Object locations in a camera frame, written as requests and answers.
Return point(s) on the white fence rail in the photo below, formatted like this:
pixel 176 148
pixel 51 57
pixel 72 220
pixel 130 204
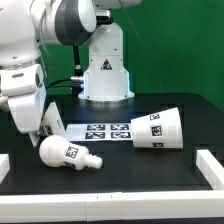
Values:
pixel 111 206
pixel 211 169

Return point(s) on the white lamp bulb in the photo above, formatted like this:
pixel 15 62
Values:
pixel 56 151

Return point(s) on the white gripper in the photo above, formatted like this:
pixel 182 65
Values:
pixel 26 95

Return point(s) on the white front fence rail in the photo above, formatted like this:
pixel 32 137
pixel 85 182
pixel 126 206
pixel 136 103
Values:
pixel 111 206

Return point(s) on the white lamp shade cone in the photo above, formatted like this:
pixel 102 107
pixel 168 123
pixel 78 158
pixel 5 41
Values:
pixel 158 130

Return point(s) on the white left fence block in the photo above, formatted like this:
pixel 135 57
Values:
pixel 4 166

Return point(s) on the black rear camera on stand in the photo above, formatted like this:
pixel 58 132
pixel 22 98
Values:
pixel 103 17

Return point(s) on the white lamp base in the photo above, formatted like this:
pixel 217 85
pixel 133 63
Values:
pixel 51 124

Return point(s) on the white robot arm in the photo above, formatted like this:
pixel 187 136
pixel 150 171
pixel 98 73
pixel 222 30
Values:
pixel 26 25

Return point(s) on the white marker tag sheet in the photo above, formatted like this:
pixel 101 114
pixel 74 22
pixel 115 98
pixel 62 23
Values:
pixel 98 132

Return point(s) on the white right fence rail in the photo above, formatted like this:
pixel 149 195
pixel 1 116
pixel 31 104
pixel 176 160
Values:
pixel 211 169

